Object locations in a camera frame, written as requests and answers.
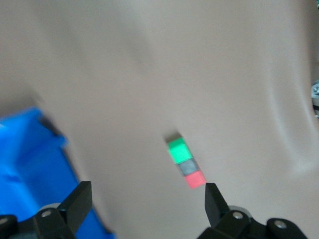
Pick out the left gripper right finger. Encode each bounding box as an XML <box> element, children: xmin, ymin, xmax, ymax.
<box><xmin>196</xmin><ymin>182</ymin><xmax>306</xmax><ymax>239</ymax></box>

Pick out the metal table clamp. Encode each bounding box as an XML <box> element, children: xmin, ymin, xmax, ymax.
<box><xmin>311</xmin><ymin>79</ymin><xmax>319</xmax><ymax>118</ymax></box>

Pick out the green cube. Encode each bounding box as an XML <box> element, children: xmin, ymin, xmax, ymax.
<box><xmin>166</xmin><ymin>136</ymin><xmax>193</xmax><ymax>165</ymax></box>

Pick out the black cube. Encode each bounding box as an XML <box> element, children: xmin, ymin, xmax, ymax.
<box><xmin>177</xmin><ymin>159</ymin><xmax>201</xmax><ymax>176</ymax></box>

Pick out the blue plastic bin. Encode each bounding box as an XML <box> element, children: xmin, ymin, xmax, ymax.
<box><xmin>0</xmin><ymin>106</ymin><xmax>118</xmax><ymax>239</ymax></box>

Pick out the red cube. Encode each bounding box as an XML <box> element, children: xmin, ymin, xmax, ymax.
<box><xmin>183</xmin><ymin>170</ymin><xmax>207</xmax><ymax>189</ymax></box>

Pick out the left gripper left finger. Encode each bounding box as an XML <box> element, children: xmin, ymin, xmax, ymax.
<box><xmin>0</xmin><ymin>181</ymin><xmax>93</xmax><ymax>239</ymax></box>

